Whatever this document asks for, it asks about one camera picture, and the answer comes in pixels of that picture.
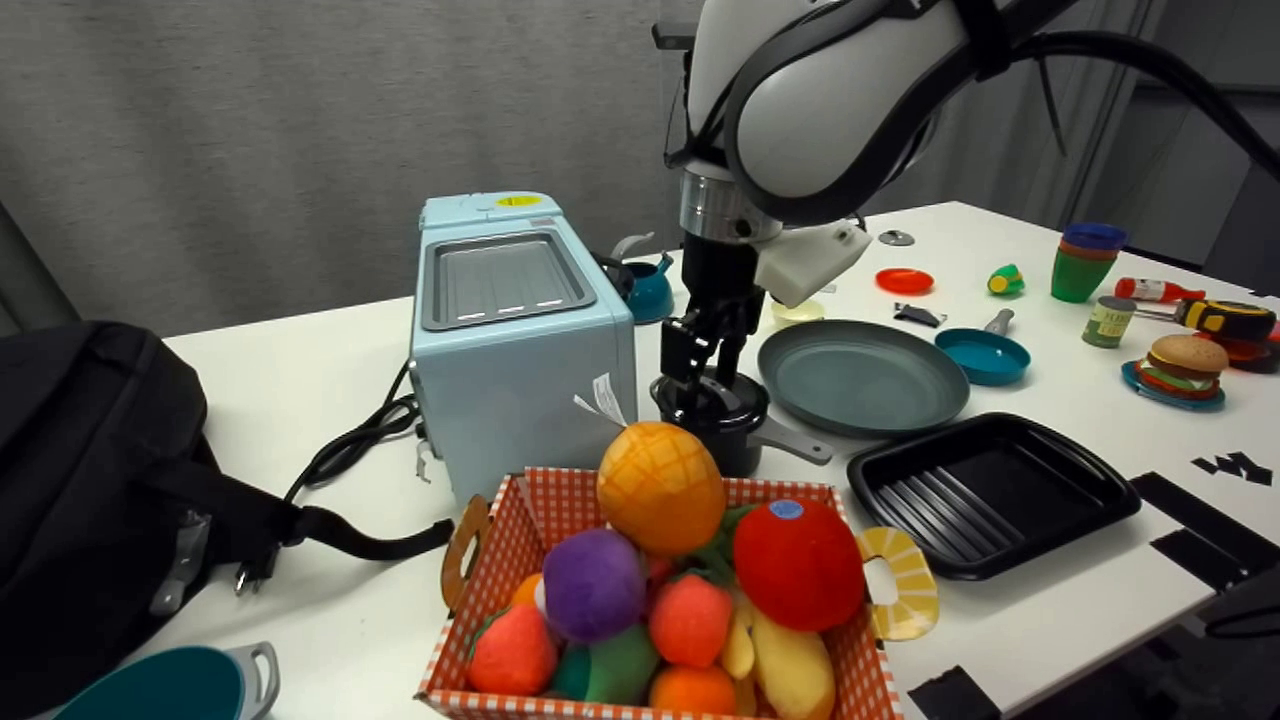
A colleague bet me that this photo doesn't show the red orange plush fruit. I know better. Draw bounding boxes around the red orange plush fruit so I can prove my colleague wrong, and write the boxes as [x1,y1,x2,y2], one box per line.
[465,601,559,698]
[646,574,739,673]

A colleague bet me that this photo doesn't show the small green jar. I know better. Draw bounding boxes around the small green jar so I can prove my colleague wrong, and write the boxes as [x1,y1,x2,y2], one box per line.
[1079,291,1139,354]

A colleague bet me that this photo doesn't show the black backpack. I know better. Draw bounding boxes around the black backpack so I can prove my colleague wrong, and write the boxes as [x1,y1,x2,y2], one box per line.
[0,315,457,720]

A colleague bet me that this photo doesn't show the black yellow toy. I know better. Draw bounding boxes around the black yellow toy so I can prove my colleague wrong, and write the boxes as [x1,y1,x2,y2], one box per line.
[1175,298,1280,374]

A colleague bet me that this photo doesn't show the red toy ketchup bottle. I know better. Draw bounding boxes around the red toy ketchup bottle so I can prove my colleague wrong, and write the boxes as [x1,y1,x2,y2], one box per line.
[1113,275,1192,311]

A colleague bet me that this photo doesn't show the long black tape strip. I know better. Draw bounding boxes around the long black tape strip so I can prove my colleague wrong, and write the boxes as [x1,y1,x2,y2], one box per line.
[1128,474,1280,574]

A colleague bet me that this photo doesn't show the orange quilted plush fruit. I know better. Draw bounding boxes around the orange quilted plush fruit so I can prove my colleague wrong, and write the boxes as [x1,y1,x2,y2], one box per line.
[570,374,733,562]

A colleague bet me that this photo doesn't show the yellow plush potato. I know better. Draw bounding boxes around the yellow plush potato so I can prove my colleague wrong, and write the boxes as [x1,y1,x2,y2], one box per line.
[747,613,840,720]

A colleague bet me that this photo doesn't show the teal cup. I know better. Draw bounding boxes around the teal cup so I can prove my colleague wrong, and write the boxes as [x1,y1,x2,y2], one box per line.
[53,642,282,720]

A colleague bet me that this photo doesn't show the small teal pan grey handle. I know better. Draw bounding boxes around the small teal pan grey handle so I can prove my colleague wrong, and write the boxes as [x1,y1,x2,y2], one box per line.
[932,309,1035,393]

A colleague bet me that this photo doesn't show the red plush tomato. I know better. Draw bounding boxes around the red plush tomato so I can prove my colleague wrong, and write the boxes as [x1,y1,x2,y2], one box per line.
[733,498,873,636]

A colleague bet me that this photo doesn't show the purple plush fruit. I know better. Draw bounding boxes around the purple plush fruit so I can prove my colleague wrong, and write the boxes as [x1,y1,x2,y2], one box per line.
[541,527,650,649]

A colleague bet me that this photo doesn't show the black power cable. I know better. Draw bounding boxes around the black power cable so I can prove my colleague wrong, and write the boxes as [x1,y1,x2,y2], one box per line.
[236,358,426,596]

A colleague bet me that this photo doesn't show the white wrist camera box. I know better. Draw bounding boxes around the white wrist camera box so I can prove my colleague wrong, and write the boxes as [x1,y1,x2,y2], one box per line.
[756,218,876,311]

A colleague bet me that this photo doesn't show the black tape scraps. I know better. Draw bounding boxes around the black tape scraps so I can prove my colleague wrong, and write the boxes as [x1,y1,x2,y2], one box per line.
[1213,447,1275,489]

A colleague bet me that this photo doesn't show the red toy food piece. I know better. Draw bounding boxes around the red toy food piece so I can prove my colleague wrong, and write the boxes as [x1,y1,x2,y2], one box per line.
[873,264,937,301]

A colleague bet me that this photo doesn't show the light blue toaster oven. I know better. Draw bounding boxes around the light blue toaster oven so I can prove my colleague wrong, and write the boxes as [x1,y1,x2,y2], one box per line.
[408,189,640,507]

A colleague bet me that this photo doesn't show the teal plate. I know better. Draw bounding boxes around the teal plate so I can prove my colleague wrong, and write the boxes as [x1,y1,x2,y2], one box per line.
[1115,358,1227,412]

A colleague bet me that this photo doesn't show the green plush fruit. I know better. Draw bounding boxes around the green plush fruit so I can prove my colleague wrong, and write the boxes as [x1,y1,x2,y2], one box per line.
[552,623,661,709]

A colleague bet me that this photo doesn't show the black grill tray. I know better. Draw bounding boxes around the black grill tray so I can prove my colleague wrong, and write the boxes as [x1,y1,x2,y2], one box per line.
[843,408,1144,585]

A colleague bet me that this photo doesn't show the red checkered fruit basket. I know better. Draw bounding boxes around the red checkered fruit basket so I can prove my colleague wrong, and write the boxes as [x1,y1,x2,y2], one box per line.
[410,460,909,720]

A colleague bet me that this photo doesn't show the green toy cup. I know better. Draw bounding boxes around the green toy cup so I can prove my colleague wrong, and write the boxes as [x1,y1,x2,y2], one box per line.
[1047,244,1119,309]

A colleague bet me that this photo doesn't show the large grey pan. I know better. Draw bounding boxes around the large grey pan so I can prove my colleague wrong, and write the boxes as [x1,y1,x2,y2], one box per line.
[756,315,973,440]

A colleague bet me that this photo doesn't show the yellow plush pineapple ring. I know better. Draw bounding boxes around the yellow plush pineapple ring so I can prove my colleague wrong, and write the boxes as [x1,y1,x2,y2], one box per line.
[855,526,943,646]

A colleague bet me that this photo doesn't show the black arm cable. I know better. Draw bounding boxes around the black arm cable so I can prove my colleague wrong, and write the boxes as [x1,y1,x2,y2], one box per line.
[932,0,1280,185]

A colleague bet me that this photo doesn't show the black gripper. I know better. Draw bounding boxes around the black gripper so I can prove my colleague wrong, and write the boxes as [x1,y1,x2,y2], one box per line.
[661,235,773,398]

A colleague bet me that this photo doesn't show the toy burger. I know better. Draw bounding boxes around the toy burger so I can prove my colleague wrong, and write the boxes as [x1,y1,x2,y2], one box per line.
[1134,331,1230,398]

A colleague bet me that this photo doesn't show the teal kettle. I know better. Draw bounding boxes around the teal kettle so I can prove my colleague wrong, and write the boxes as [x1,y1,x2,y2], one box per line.
[600,234,675,330]

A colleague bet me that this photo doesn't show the blue toy cup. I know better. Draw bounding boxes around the blue toy cup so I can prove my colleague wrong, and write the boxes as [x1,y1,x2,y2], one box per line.
[1060,222,1132,261]

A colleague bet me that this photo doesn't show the black tape patch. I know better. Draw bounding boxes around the black tape patch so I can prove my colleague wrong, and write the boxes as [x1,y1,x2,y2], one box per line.
[1153,527,1234,594]
[909,664,1005,720]

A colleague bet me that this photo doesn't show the small black pot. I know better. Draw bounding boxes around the small black pot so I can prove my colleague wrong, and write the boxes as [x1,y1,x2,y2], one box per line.
[646,376,830,481]

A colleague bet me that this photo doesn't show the grey curtain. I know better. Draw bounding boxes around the grey curtain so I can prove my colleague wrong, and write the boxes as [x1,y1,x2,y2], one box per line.
[0,0,752,337]

